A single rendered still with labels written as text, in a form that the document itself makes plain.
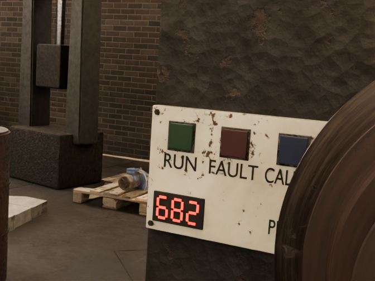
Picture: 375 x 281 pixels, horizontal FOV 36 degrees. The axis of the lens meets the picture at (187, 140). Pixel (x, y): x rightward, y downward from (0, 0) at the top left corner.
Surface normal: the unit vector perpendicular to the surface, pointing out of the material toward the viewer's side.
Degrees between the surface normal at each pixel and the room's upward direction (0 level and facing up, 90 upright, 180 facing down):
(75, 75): 90
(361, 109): 90
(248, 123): 90
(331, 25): 90
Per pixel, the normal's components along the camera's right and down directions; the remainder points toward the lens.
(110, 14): -0.44, 0.08
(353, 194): -0.91, -0.41
